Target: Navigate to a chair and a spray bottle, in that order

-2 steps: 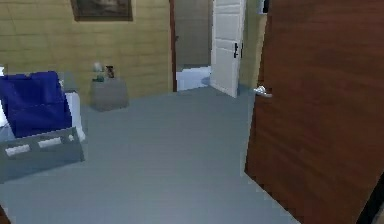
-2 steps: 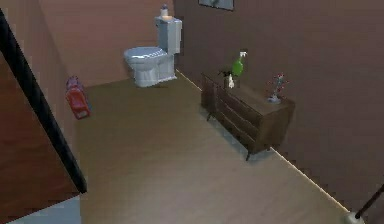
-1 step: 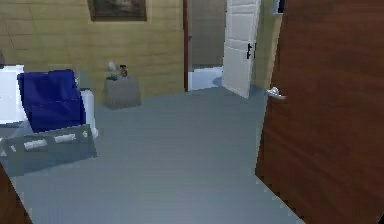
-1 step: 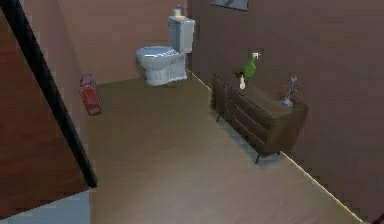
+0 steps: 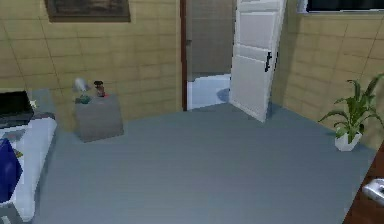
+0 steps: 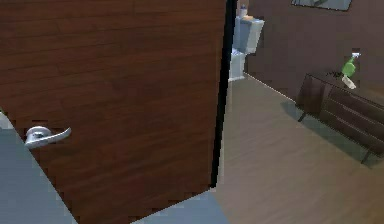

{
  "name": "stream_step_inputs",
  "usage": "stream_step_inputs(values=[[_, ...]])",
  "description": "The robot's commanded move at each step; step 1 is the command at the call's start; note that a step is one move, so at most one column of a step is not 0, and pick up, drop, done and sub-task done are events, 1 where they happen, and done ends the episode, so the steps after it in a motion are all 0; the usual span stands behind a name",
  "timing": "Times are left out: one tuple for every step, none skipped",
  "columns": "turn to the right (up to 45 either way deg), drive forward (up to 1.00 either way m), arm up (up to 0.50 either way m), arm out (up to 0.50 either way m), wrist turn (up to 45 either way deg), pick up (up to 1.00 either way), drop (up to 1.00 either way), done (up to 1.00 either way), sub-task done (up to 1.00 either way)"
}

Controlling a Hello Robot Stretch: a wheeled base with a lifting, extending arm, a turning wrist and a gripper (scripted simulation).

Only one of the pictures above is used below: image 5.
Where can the dark red spray bottle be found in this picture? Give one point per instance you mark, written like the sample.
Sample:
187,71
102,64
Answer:
99,89

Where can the white panelled room door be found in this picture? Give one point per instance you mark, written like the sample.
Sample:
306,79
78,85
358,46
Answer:
255,60

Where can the grey bedside cabinet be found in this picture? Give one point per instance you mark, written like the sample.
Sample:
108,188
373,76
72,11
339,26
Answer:
98,118

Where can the white table lamp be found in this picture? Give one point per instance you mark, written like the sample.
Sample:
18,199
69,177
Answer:
81,89

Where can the green house plant white pot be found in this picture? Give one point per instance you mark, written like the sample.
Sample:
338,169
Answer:
355,115

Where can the dark window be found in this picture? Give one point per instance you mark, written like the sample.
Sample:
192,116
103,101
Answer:
343,5

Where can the blue pillow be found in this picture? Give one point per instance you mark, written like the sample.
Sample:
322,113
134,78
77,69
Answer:
8,171

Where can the brown wooden table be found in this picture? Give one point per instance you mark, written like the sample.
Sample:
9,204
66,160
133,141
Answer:
366,203

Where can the white grey box object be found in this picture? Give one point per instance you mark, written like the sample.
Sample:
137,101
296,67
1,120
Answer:
375,190

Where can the dark framed wall picture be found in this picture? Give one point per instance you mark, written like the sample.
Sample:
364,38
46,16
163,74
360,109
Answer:
87,9

